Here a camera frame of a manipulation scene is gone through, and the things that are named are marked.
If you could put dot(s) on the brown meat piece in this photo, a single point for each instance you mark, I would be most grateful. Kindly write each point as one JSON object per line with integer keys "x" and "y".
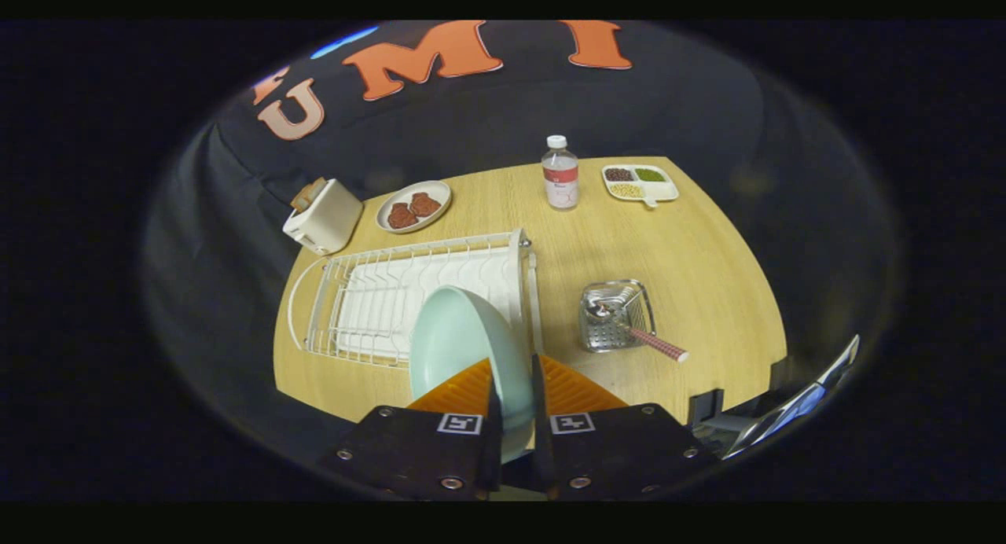
{"x": 425, "y": 204}
{"x": 401, "y": 215}

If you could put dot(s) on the white toaster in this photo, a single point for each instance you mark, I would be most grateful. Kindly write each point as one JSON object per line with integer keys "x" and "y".
{"x": 330, "y": 218}

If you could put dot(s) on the toast slice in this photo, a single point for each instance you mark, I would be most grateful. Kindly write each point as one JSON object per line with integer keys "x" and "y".
{"x": 306, "y": 194}

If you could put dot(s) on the white divided dish with beans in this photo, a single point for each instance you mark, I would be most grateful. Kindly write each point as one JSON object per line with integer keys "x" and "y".
{"x": 664, "y": 190}

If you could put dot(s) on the white drain tray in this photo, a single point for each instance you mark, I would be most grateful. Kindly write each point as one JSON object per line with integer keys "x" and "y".
{"x": 393, "y": 292}

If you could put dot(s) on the beige plate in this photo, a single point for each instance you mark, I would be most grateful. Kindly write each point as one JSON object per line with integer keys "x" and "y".
{"x": 440, "y": 194}

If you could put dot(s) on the clear bottle with red label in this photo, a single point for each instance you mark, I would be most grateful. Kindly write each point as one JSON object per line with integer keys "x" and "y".
{"x": 559, "y": 182}

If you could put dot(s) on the light green plate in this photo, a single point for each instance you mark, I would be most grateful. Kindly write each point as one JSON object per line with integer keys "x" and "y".
{"x": 464, "y": 340}

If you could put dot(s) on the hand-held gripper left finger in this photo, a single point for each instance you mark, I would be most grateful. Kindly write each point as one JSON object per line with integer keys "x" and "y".
{"x": 409, "y": 450}

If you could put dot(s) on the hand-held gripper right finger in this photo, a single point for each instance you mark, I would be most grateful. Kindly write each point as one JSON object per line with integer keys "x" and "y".
{"x": 621, "y": 450}

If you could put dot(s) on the metal mesh basket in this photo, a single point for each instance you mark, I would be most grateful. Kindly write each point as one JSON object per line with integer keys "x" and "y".
{"x": 605, "y": 336}

